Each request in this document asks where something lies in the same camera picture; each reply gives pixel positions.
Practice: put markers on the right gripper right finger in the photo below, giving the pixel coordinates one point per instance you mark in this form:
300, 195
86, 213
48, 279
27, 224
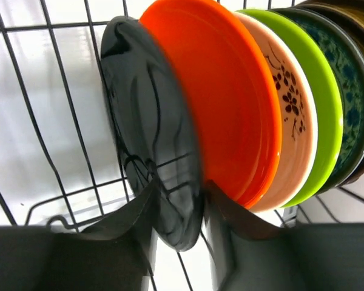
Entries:
249, 253

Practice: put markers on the beige floral plate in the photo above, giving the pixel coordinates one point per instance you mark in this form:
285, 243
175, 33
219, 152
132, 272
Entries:
298, 114

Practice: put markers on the lime green plate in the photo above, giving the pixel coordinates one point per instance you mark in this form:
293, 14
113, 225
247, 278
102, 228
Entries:
325, 92

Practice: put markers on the brown patterned plate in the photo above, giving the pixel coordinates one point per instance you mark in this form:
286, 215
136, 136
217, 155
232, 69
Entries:
351, 20
332, 37

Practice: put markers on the orange plate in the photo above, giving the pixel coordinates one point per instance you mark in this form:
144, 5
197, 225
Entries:
230, 92

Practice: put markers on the black wire dish rack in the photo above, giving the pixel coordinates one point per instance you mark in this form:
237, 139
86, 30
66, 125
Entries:
58, 165

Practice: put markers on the black plate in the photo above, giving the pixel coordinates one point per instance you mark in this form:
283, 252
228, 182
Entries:
153, 128

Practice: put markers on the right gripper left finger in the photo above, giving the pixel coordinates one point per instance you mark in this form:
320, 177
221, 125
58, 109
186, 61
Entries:
111, 254

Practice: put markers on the blue green patterned plate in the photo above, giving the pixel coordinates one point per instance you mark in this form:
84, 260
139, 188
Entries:
347, 63

